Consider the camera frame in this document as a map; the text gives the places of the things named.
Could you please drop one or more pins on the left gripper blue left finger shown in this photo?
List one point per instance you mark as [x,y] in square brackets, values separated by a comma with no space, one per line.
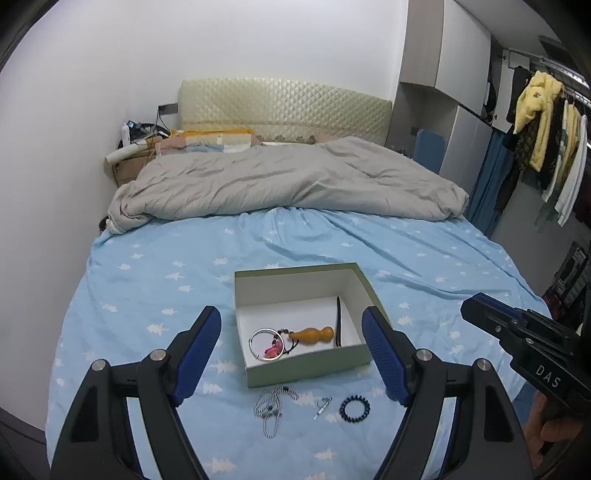
[189,353]

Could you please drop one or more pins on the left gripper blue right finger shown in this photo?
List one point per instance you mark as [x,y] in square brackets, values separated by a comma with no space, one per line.
[391,350]

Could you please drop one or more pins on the black hair clip silver ornament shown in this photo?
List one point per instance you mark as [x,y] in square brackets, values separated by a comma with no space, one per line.
[338,322]

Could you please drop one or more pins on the silver bangle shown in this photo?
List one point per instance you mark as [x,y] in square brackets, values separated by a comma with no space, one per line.
[260,340]

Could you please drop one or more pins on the pink hair bow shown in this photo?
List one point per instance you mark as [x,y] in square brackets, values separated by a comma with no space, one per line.
[274,351]

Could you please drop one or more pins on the orange wooden gourd pendant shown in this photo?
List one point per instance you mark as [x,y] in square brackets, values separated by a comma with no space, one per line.
[311,335]

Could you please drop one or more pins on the person's right hand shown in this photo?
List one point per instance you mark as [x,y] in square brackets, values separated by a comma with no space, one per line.
[537,430]

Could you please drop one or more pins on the small silver pin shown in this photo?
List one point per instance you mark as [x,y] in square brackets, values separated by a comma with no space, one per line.
[322,404]

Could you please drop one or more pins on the green cardboard box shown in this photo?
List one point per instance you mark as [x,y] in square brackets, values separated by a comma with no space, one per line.
[295,298]

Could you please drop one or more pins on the white hanging garment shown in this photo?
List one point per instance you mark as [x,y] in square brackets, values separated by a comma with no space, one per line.
[568,195]

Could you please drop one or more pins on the blue curtain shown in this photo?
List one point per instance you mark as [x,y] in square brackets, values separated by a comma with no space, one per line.
[482,211]

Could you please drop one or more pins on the grey duvet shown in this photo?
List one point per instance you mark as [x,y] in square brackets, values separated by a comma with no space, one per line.
[345,174]

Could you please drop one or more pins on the brown cardboard box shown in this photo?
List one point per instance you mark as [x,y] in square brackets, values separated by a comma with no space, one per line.
[128,169]

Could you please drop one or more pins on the pillows with yellow trim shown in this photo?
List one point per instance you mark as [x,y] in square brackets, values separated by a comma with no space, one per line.
[224,141]

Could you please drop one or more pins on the blue chair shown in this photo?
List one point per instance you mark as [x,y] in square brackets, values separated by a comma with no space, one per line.
[429,150]

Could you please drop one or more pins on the white rolled paper tube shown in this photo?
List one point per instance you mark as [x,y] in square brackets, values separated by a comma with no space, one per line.
[127,152]

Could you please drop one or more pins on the cream quilted headboard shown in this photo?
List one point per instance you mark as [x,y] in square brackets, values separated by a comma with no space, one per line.
[282,110]

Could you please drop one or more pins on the grey wardrobe cabinet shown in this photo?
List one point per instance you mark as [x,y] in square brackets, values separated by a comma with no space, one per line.
[442,87]

